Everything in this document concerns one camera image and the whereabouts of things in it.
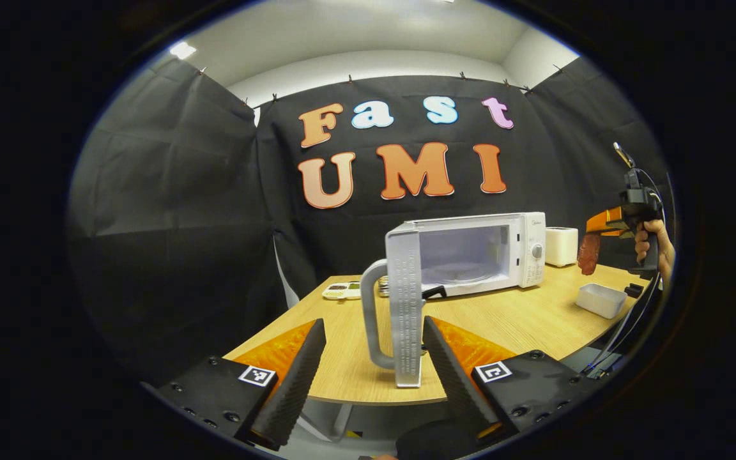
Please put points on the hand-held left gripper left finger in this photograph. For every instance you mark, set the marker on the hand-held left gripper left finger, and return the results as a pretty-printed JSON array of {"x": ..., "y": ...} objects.
[{"x": 298, "y": 383}]

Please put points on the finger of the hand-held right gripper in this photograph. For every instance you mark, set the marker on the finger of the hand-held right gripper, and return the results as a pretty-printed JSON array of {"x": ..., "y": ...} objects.
[{"x": 604, "y": 223}]

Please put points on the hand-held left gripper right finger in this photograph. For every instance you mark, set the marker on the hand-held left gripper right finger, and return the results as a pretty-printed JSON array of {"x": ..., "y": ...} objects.
[{"x": 451, "y": 377}]

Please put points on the brown meat piece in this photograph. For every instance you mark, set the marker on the brown meat piece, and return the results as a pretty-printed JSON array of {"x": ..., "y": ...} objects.
[{"x": 589, "y": 254}]

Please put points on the white microwave oven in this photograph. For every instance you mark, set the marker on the white microwave oven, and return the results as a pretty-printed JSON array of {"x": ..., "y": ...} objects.
[{"x": 528, "y": 249}]

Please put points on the cream toaster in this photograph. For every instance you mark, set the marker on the cream toaster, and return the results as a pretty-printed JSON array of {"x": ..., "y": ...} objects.
[{"x": 561, "y": 246}]

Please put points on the small black block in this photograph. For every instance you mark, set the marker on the small black block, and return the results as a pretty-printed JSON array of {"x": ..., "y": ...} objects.
[{"x": 633, "y": 290}]

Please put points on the white rectangular container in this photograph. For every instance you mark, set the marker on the white rectangular container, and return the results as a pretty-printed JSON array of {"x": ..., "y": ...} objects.
[{"x": 600, "y": 301}]

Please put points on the white divided condiment dish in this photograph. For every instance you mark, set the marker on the white divided condiment dish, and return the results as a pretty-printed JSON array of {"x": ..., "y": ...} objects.
[{"x": 341, "y": 291}]

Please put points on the glass turntable plate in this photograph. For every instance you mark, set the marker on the glass turntable plate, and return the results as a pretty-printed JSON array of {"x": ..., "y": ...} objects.
[{"x": 464, "y": 275}]

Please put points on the black backdrop cloth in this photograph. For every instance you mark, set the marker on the black backdrop cloth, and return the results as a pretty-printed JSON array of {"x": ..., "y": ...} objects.
[{"x": 183, "y": 191}]

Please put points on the small ceiling light panel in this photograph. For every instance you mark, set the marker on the small ceiling light panel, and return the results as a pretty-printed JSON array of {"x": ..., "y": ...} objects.
[{"x": 183, "y": 50}]

